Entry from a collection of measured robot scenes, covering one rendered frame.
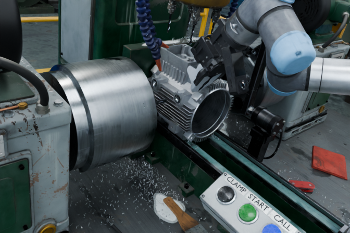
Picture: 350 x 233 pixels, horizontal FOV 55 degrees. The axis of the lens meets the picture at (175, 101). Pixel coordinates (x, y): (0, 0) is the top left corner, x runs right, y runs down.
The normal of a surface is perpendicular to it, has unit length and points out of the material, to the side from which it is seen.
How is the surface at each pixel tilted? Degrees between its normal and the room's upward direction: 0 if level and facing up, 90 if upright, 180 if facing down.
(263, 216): 30
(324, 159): 0
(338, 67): 40
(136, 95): 47
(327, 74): 66
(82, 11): 90
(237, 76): 58
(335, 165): 1
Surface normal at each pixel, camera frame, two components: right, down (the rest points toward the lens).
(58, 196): 0.64, 0.45
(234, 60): 0.65, -0.07
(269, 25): -0.75, -0.13
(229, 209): -0.24, -0.65
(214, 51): 0.47, -0.51
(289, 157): 0.17, -0.86
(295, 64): 0.25, 0.86
